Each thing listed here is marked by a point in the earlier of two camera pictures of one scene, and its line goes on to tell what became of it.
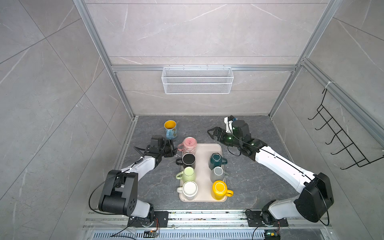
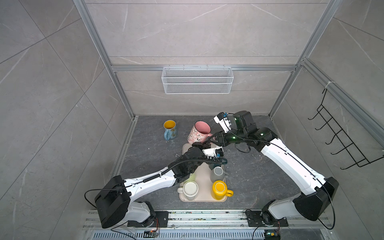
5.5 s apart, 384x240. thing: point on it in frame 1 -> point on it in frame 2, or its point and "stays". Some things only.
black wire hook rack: x=351 y=149 stays
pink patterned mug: x=188 y=145 -> x=200 y=131
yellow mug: x=219 y=190 stays
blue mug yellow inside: x=171 y=129 stays
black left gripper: x=170 y=143 -> x=202 y=146
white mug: x=189 y=190 stays
